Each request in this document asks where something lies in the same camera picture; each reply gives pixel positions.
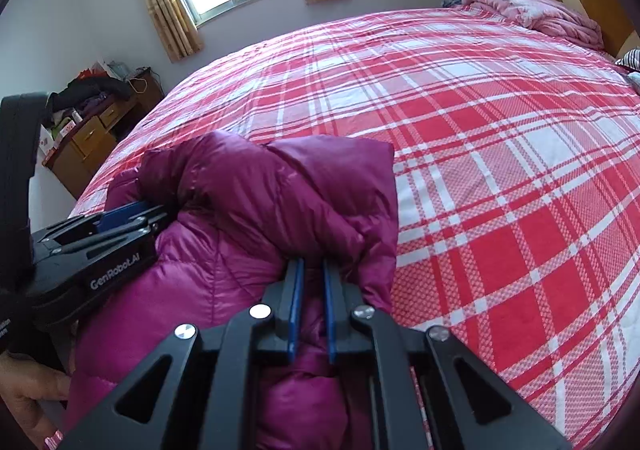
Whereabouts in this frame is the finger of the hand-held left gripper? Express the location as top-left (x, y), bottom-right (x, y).
top-left (32, 206), bottom-right (179, 257)
top-left (45, 201), bottom-right (151, 237)

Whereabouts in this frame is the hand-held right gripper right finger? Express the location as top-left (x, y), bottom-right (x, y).
top-left (321, 257), bottom-right (573, 450)

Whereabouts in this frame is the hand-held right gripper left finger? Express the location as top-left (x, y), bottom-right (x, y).
top-left (57, 259), bottom-right (306, 450)

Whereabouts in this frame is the magenta puffer jacket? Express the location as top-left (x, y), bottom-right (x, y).
top-left (62, 130), bottom-right (401, 450)

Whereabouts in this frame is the pile of dark clothes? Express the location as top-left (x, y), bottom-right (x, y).
top-left (50, 74), bottom-right (133, 113)

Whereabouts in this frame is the person's left hand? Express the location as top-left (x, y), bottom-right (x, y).
top-left (0, 354), bottom-right (72, 450)

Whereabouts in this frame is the wooden desk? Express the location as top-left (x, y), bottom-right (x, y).
top-left (42, 67), bottom-right (166, 201)

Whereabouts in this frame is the white cardboard box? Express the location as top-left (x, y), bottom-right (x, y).
top-left (37, 122), bottom-right (76, 157)

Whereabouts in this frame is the red plaid bed cover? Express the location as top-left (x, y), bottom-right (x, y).
top-left (67, 7), bottom-right (640, 450)

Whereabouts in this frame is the pink folded quilt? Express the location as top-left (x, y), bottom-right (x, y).
top-left (460, 0), bottom-right (605, 50)

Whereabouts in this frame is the striped pillow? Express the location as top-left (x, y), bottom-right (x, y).
top-left (614, 47), bottom-right (640, 91)

